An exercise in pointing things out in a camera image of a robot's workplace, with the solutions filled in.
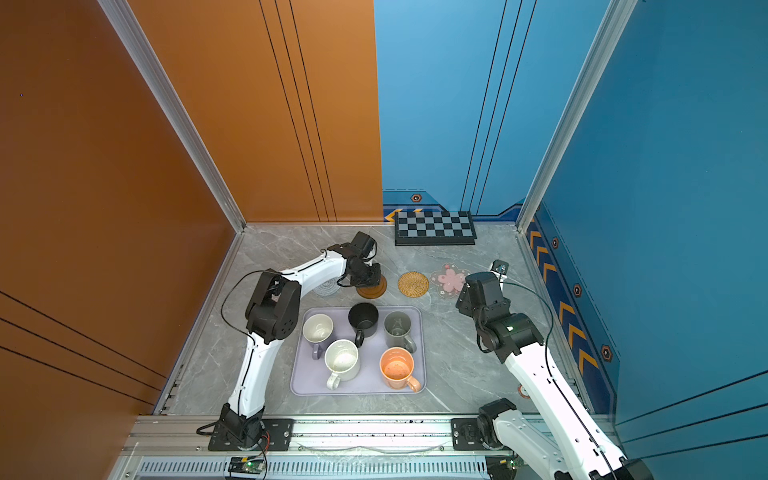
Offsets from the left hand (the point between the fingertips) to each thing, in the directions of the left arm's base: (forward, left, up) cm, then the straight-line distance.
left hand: (382, 279), depth 102 cm
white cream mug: (-28, +10, 0) cm, 30 cm away
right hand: (-17, -25, +19) cm, 35 cm away
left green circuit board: (-52, +31, -3) cm, 61 cm away
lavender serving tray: (-32, +20, -2) cm, 38 cm away
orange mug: (-29, -5, -1) cm, 30 cm away
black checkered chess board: (+23, -13, +2) cm, 26 cm away
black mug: (-18, +5, +5) cm, 19 cm away
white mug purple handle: (-20, +18, +2) cm, 27 cm away
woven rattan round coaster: (-1, -10, -1) cm, 11 cm away
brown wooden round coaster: (-5, +3, 0) cm, 6 cm away
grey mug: (-19, -5, +4) cm, 21 cm away
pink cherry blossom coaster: (0, -23, -1) cm, 23 cm away
